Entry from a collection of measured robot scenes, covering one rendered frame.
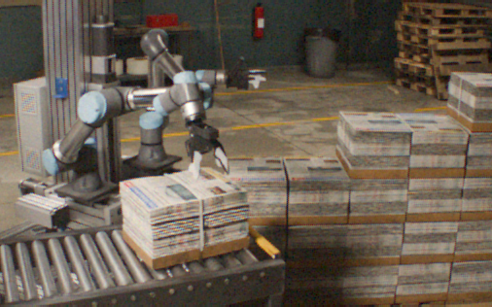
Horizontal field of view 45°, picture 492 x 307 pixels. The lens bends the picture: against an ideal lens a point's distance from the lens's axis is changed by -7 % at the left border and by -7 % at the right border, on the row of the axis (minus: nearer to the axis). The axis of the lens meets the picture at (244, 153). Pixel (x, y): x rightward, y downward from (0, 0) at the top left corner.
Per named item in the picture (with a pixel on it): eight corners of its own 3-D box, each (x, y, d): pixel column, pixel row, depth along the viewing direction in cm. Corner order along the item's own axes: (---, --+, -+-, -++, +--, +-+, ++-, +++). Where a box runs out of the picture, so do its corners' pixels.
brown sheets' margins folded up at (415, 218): (225, 273, 345) (225, 187, 330) (427, 268, 349) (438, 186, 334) (225, 309, 309) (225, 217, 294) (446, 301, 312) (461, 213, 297)
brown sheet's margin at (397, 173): (334, 153, 326) (335, 146, 325) (388, 153, 327) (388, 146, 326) (349, 178, 290) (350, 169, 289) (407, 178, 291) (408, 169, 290)
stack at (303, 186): (225, 295, 350) (224, 154, 325) (424, 289, 353) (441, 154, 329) (225, 332, 313) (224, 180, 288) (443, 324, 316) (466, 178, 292)
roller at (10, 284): (12, 254, 228) (10, 242, 226) (22, 315, 187) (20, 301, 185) (-1, 255, 226) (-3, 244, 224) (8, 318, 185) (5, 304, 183)
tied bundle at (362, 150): (334, 154, 326) (336, 112, 320) (388, 154, 328) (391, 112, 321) (349, 180, 290) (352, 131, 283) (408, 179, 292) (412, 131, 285)
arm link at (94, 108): (74, 173, 274) (128, 106, 239) (48, 182, 263) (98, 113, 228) (62, 151, 276) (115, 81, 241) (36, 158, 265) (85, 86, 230)
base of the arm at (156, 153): (131, 159, 319) (130, 141, 316) (150, 153, 332) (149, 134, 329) (155, 165, 312) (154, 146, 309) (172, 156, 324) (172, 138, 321)
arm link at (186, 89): (184, 79, 214) (199, 69, 208) (192, 110, 212) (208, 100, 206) (166, 79, 208) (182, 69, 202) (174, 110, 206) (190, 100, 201)
